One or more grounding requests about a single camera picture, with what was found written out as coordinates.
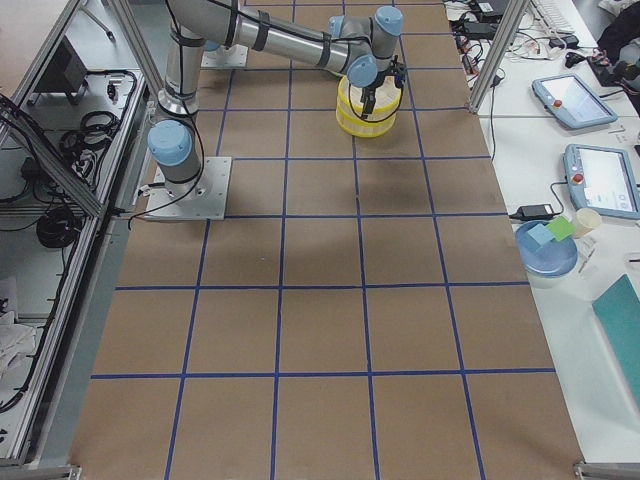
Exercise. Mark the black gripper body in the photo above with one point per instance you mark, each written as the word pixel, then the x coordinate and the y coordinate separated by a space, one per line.
pixel 370 94

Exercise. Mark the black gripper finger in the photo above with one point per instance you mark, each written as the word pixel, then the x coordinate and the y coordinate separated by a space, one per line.
pixel 368 100

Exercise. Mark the yellow steamer top layer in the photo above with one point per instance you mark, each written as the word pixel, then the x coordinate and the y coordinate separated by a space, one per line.
pixel 388 99

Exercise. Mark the yellow steamer layer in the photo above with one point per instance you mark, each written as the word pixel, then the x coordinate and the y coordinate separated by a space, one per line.
pixel 353 126
pixel 388 99

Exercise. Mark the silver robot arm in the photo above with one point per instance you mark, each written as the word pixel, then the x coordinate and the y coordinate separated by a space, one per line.
pixel 361 49

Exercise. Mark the yellow steamer bottom layer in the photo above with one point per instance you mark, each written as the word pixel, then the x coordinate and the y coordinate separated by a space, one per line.
pixel 353 126

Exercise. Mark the far teach pendant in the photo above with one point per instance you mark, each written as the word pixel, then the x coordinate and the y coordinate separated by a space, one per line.
pixel 572 102

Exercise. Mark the teach pendant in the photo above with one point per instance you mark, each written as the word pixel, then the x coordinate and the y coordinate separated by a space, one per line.
pixel 572 102
pixel 601 179

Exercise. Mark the black power adapter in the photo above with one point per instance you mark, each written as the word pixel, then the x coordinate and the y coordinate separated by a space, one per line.
pixel 533 212

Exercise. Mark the blue foam cube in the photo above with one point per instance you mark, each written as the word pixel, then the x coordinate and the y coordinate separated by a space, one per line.
pixel 539 235

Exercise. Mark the green foam cube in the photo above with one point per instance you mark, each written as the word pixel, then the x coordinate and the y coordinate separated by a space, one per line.
pixel 560 228

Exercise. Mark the near teach pendant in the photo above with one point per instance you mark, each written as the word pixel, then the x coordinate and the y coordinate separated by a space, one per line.
pixel 601 179

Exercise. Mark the beige paper cup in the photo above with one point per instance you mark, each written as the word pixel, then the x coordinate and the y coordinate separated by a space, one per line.
pixel 584 221

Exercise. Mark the blue plate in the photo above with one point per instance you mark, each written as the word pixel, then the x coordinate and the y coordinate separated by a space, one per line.
pixel 553 260

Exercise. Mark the teal book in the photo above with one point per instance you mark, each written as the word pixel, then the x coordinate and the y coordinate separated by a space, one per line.
pixel 618 312

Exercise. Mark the aluminium frame post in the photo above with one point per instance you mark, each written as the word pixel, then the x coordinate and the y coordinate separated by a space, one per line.
pixel 503 38

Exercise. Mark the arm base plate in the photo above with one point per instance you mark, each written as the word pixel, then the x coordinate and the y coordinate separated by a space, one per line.
pixel 205 199

